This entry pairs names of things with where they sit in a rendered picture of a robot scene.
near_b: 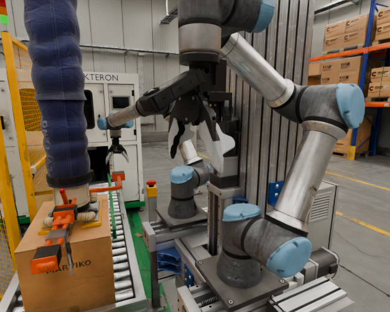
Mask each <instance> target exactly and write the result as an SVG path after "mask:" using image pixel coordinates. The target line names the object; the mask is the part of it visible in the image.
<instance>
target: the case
mask: <svg viewBox="0 0 390 312"><path fill-rule="evenodd" d="M97 200H102V224H101V226H97V227H90V228H82V229H81V228H80V225H81V221H75V222H74V223H73V224H71V232H70V235H68V237H67V242H70V246H71V251H72V253H71V256H72V261H73V265H72V269H73V275H71V274H70V270H69V264H68V261H67V254H66V247H62V258H61V262H60V264H59V268H58V270H55V271H49V272H43V273H39V274H34V275H32V272H31V267H30V260H31V259H33V257H34V255H35V253H36V251H37V249H36V247H37V246H44V245H45V243H46V242H45V239H46V236H47V234H46V235H38V231H39V229H40V227H41V225H42V223H43V221H44V219H45V218H46V216H47V214H48V212H49V211H50V209H51V206H54V205H55V203H54V201H46V202H43V204H42V205H41V207H40V209H39V211H38V212H37V214H36V216H35V218H34V219H33V221H32V223H31V224H30V226H29V228H28V230H27V231H26V233H25V235H24V237H23V238H22V240H21V242H20V243H19V245H18V247H17V249H16V250H15V252H14V256H15V263H16V267H17V274H18V278H19V285H20V291H21V296H22V302H23V306H24V312H84V311H88V310H92V309H95V308H99V307H103V306H106V305H111V304H114V303H116V294H115V278H114V269H113V253H112V244H111V228H110V213H109V205H108V195H107V194H103V195H98V196H97Z"/></svg>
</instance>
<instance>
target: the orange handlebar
mask: <svg viewBox="0 0 390 312"><path fill-rule="evenodd" d="M117 180H118V186H109V187H102V188H91V189H89V193H95V192H102V191H112V190H119V189H122V184H121V177H120V176H117ZM76 201H77V199H76V198H74V199H72V202H71V204H75V203H76ZM70 221H71V215H67V216H66V218H65V219H62V218H61V216H57V218H56V220H54V221H53V223H52V226H53V227H52V229H51V230H56V229H61V228H67V226H68V223H70ZM57 243H61V249H62V247H63V243H64V239H63V238H60V239H59V240H58V242H57ZM51 244H52V241H51V240H48V241H46V243H45V245H51ZM55 265H56V262H55V261H50V262H47V263H39V264H37V265H36V268H37V269H38V270H39V271H46V270H48V269H51V268H53V267H54V266H55Z"/></svg>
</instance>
